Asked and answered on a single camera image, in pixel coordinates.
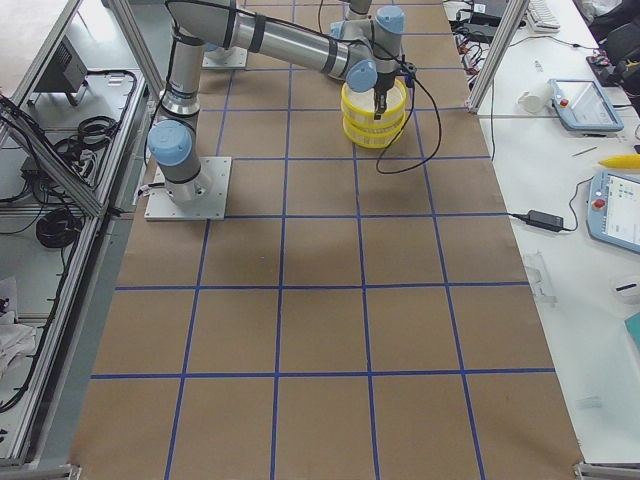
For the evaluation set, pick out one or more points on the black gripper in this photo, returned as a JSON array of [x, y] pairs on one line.
[[383, 82]]

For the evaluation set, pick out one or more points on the yellow steamer layer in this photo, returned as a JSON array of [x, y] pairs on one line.
[[360, 107], [374, 137]]

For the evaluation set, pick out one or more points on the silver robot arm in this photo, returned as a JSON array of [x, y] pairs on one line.
[[362, 50], [357, 9]]

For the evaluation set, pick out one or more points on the upper blue teach pendant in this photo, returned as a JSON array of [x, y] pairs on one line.
[[583, 106]]

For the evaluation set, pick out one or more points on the blue teach pendant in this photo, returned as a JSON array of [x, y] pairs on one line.
[[583, 106], [613, 209]]

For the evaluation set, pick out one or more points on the small black power adapter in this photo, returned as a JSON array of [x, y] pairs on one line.
[[544, 221]]

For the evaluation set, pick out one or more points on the lower blue teach pendant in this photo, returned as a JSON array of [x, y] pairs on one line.
[[613, 209]]

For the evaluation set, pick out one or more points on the grey electrical box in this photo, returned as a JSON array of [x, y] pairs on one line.
[[65, 74]]

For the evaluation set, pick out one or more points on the white cloth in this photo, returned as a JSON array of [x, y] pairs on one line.
[[17, 340]]

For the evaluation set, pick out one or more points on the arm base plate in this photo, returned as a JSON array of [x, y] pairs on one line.
[[225, 59], [203, 198]]

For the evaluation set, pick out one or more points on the aluminium frame post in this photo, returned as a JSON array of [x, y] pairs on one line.
[[513, 15]]

